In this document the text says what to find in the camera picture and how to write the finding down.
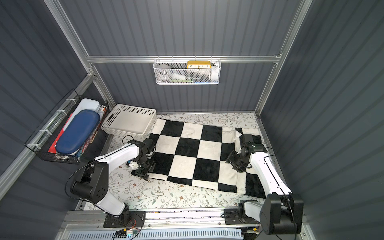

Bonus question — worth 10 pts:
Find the black white checkered pillowcase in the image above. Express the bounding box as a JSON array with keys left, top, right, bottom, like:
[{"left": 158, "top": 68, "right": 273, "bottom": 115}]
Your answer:
[{"left": 149, "top": 119, "right": 266, "bottom": 199}]

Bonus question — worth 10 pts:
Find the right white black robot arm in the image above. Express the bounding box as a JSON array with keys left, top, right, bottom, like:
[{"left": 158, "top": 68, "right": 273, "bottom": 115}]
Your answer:
[{"left": 222, "top": 134, "right": 304, "bottom": 237}]

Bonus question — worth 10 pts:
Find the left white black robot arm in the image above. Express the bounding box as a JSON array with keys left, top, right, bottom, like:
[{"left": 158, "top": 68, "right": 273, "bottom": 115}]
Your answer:
[{"left": 70, "top": 139, "right": 156, "bottom": 217}]

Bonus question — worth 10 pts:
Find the white tape roll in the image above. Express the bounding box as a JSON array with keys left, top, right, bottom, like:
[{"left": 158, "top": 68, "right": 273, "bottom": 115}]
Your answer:
[{"left": 154, "top": 64, "right": 172, "bottom": 82}]

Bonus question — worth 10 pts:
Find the floral patterned table mat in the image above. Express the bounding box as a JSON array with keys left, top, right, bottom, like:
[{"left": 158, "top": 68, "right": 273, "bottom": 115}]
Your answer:
[{"left": 109, "top": 113, "right": 269, "bottom": 209}]

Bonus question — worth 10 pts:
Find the white perforated plastic basket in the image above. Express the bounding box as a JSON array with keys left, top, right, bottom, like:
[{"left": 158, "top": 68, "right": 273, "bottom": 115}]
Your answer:
[{"left": 101, "top": 104, "right": 157, "bottom": 142}]

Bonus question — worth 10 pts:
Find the white ventilated front panel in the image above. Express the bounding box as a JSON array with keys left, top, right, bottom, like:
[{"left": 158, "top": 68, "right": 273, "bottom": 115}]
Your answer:
[{"left": 63, "top": 228, "right": 244, "bottom": 240}]

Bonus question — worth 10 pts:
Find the blue oval zip case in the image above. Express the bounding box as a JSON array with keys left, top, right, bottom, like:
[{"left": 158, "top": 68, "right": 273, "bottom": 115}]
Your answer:
[{"left": 56, "top": 110, "right": 100, "bottom": 155}]

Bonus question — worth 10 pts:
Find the white flat plastic box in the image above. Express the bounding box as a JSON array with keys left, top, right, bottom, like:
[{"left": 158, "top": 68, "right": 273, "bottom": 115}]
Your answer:
[{"left": 62, "top": 98, "right": 101, "bottom": 131}]

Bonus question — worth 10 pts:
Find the red flat folder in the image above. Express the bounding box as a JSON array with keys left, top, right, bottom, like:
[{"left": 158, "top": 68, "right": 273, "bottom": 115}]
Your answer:
[{"left": 48, "top": 114, "right": 73, "bottom": 154}]

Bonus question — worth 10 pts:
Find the white mesh hanging basket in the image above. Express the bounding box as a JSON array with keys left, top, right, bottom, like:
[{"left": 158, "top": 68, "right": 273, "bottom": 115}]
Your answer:
[{"left": 153, "top": 59, "right": 222, "bottom": 85}]

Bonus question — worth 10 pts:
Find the yellow clock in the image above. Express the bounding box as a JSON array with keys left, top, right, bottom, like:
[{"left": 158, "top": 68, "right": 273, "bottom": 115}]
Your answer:
[{"left": 187, "top": 60, "right": 212, "bottom": 69}]

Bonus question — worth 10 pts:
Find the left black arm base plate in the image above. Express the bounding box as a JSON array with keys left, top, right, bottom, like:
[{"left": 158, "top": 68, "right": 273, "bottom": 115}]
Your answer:
[{"left": 103, "top": 211, "right": 146, "bottom": 229}]

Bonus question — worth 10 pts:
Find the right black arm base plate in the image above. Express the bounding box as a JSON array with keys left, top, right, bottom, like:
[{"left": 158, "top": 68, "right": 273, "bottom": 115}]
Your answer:
[{"left": 221, "top": 209, "right": 260, "bottom": 225}]

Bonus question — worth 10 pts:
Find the small electronics board with wires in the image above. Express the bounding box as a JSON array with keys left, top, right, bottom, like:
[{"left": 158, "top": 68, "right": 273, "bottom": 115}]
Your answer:
[{"left": 112, "top": 229, "right": 141, "bottom": 240}]

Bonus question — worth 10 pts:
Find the black wire wall basket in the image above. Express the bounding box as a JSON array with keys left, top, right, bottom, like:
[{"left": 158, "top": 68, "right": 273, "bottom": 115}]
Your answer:
[{"left": 25, "top": 90, "right": 109, "bottom": 165}]

